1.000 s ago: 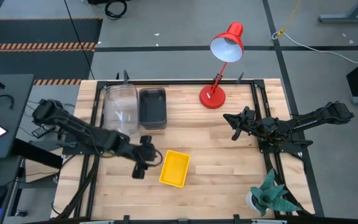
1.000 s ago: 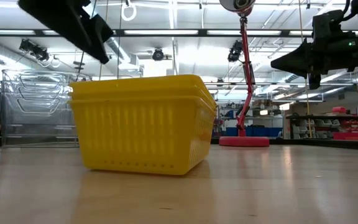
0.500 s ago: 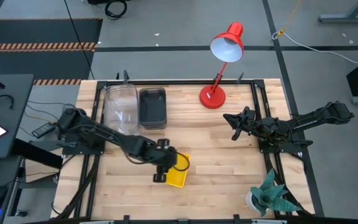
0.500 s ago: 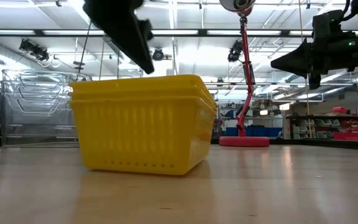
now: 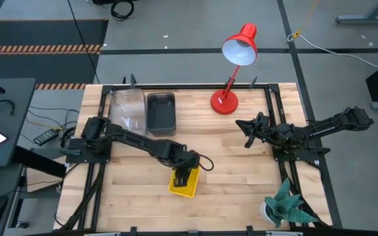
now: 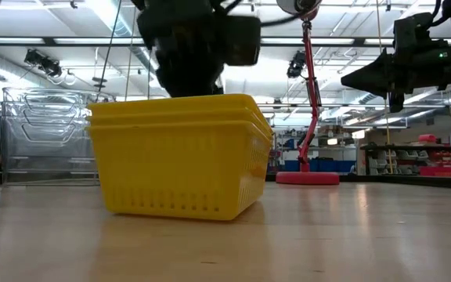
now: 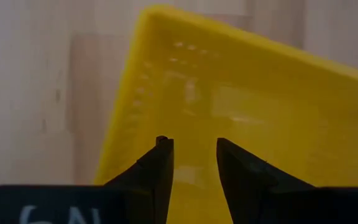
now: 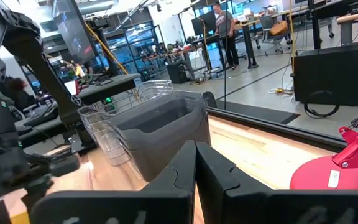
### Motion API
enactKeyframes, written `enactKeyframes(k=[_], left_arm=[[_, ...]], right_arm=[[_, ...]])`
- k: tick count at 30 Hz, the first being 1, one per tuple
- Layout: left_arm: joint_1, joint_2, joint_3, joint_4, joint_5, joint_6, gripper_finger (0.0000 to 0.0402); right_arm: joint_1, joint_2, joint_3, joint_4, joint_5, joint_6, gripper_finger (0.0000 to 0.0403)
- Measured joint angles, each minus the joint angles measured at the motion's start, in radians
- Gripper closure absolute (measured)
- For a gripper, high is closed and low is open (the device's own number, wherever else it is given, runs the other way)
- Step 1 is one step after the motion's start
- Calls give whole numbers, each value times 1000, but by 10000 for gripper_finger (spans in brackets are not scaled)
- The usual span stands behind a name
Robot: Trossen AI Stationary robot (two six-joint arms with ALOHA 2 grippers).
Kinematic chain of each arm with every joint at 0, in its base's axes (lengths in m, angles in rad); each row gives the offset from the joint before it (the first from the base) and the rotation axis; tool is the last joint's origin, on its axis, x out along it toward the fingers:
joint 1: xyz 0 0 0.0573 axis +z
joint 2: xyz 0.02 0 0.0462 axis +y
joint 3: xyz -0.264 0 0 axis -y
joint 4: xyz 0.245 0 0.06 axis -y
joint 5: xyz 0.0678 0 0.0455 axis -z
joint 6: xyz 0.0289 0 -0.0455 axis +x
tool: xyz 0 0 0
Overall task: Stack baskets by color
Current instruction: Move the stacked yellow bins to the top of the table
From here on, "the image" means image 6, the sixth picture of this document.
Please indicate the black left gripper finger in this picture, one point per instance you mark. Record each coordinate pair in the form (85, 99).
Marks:
(192, 87)

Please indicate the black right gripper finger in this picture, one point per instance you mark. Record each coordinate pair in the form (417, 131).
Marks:
(374, 75)
(396, 102)

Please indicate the yellow slotted plastic basket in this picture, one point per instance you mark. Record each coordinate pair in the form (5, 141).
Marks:
(170, 118)
(170, 172)
(170, 105)

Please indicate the black shelf with red bins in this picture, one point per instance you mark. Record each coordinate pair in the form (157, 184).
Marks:
(444, 158)

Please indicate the black overhead crossbar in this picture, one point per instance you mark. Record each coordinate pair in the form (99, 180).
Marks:
(359, 41)

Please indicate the black ceiling spotlight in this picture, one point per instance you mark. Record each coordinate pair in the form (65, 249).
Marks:
(45, 64)
(296, 64)

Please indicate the blue storage bin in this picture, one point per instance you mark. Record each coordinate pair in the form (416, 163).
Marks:
(333, 165)
(292, 165)

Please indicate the red desk lamp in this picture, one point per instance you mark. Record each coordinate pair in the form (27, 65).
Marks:
(307, 178)

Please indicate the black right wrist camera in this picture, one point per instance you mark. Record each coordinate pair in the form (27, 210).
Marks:
(413, 30)

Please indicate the black metal rig frame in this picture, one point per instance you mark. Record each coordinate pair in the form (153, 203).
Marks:
(425, 182)

